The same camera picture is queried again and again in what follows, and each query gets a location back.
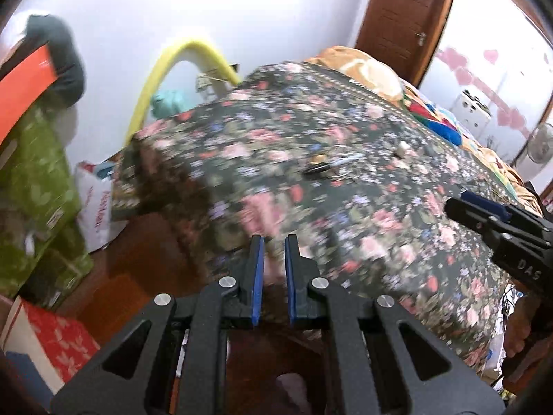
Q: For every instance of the teal cloth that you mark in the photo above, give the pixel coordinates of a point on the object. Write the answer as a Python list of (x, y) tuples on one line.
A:
[(168, 103)]

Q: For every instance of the white tape roll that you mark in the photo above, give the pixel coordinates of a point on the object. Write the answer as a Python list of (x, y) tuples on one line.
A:
[(402, 148)]

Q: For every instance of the wardrobe with white sliding doors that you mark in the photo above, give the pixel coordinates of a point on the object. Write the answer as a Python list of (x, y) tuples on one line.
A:
[(497, 21)]

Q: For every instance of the grey pen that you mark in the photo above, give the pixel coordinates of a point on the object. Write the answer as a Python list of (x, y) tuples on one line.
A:
[(343, 161)]

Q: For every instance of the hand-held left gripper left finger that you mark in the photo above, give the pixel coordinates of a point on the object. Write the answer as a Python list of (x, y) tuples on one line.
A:
[(258, 276)]

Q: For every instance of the white plastic bag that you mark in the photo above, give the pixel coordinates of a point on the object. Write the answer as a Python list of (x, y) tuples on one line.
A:
[(97, 207)]

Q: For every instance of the dark floral blanket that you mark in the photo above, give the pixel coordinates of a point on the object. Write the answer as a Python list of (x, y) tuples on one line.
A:
[(345, 224)]

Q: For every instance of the pink heart stickers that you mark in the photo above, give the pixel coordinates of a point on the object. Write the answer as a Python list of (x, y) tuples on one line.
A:
[(505, 116)]

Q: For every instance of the yellow foam tube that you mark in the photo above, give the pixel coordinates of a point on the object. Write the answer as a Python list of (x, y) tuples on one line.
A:
[(190, 48)]

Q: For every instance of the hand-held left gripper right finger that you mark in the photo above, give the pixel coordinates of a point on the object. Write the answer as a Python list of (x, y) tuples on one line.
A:
[(289, 276)]

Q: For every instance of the white standing fan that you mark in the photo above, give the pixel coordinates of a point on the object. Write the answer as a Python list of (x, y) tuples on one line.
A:
[(541, 143)]

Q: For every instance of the red patterned box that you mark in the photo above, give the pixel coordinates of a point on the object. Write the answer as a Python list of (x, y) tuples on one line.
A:
[(56, 337)]

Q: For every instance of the person's right hand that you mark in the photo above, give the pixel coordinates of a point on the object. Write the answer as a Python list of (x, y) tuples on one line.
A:
[(520, 333)]

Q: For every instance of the brown wooden door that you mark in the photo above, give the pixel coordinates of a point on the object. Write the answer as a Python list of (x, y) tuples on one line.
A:
[(397, 21)]

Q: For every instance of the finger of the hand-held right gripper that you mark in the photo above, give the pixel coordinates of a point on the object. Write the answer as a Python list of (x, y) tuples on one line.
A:
[(468, 216), (484, 204)]

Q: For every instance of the green cardboard boxes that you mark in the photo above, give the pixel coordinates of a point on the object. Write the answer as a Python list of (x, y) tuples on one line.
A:
[(34, 181)]

